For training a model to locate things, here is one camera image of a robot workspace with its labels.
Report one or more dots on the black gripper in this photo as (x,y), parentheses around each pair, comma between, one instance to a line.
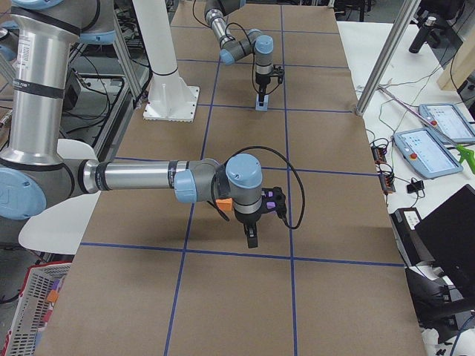
(261,81)
(246,220)

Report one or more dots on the light blue foam block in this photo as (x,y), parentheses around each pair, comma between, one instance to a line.
(262,105)

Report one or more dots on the orange foam block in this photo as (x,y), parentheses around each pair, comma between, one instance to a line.
(225,204)

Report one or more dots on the near teach pendant tablet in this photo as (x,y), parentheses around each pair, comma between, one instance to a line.
(426,154)

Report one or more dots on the teach pendant tablet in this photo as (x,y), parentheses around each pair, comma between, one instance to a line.
(450,121)
(426,154)

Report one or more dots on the far teach pendant tablet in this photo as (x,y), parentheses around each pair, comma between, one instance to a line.
(450,121)

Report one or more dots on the black laptop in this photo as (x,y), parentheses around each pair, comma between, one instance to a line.
(448,234)

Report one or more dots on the white perforated basket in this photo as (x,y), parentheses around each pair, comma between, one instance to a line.
(34,307)

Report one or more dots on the white camera mast base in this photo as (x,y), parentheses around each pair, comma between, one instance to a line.
(169,97)

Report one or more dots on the grey aluminium frame post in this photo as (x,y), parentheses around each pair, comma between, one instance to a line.
(394,37)

